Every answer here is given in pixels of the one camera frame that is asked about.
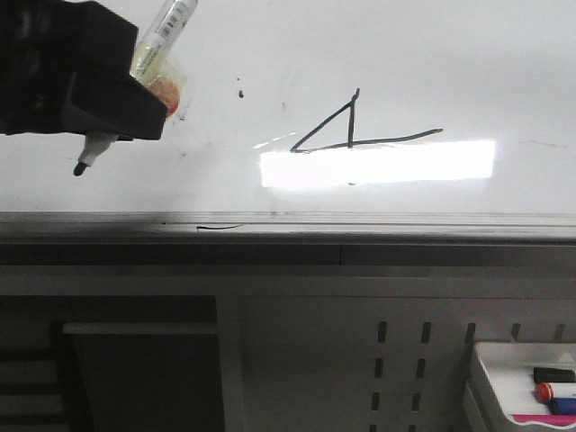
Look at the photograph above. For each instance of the red-capped marker in tray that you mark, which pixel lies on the red-capped marker in tray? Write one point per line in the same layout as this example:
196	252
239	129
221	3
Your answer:
546	391

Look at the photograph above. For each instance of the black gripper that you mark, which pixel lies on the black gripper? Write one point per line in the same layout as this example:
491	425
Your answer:
39	42

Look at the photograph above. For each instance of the white whiteboard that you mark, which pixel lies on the white whiteboard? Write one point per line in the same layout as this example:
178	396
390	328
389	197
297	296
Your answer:
414	119

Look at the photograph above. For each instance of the pink marker in tray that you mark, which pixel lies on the pink marker in tray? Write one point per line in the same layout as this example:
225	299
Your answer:
548	419

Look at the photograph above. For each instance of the white black-tipped whiteboard marker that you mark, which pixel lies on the white black-tipped whiteboard marker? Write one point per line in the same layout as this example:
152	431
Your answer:
151	65

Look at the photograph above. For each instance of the black-capped marker in tray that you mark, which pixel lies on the black-capped marker in tray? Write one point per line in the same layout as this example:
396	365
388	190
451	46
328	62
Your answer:
553	375

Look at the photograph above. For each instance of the white plastic marker tray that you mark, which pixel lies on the white plastic marker tray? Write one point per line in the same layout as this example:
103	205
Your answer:
501	383

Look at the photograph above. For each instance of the grey perforated metal stand panel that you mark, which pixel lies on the grey perforated metal stand panel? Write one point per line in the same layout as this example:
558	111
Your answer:
265	337

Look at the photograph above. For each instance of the blue-capped marker in tray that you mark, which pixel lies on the blue-capped marker in tray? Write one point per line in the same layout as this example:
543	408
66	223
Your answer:
563	406

